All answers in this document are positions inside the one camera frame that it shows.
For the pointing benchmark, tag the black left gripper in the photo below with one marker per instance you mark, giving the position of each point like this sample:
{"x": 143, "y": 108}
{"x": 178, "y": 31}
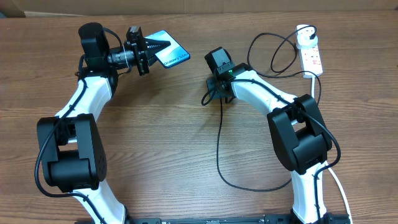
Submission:
{"x": 142, "y": 51}

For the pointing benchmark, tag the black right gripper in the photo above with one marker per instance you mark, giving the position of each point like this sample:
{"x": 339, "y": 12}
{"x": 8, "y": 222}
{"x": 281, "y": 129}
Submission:
{"x": 216, "y": 94}

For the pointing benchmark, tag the black smartphone lit screen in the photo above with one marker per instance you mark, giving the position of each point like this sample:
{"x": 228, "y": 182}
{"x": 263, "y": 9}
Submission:
{"x": 170, "y": 56}

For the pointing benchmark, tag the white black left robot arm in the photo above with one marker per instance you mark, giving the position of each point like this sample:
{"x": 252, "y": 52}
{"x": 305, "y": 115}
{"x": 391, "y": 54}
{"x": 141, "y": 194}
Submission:
{"x": 72, "y": 161}

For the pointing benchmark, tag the brown cardboard backdrop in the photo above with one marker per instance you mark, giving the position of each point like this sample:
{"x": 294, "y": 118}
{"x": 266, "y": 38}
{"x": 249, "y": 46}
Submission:
{"x": 25, "y": 8}

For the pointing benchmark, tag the white power strip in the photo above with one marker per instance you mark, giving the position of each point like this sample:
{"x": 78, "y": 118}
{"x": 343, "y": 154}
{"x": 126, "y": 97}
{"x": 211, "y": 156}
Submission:
{"x": 310, "y": 58}

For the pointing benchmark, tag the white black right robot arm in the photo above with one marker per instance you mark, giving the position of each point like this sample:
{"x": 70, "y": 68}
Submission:
{"x": 299, "y": 136}

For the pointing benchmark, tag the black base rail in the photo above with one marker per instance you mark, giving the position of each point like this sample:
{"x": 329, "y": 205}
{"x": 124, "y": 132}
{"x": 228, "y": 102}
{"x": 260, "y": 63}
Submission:
{"x": 266, "y": 219}

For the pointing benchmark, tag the white usb wall charger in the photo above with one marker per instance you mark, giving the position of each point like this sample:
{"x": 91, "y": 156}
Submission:
{"x": 306, "y": 38}

